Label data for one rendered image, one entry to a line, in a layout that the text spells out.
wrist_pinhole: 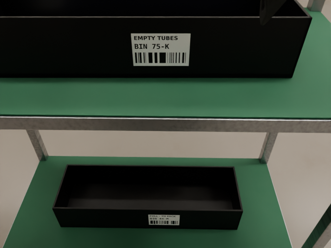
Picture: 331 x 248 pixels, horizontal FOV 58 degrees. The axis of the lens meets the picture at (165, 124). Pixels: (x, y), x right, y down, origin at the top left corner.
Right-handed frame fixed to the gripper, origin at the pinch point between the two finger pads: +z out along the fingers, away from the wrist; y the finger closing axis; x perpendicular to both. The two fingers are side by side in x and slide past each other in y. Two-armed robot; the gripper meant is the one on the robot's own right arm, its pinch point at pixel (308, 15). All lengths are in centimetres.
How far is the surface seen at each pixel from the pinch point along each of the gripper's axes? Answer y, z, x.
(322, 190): -64, 125, 1
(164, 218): 16, 71, 17
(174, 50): 13.9, 16.4, -6.9
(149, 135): 24, 143, -35
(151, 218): 19, 71, 17
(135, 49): 20.4, 16.2, -7.0
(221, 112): 6.7, 17.0, 4.3
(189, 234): 7, 75, 21
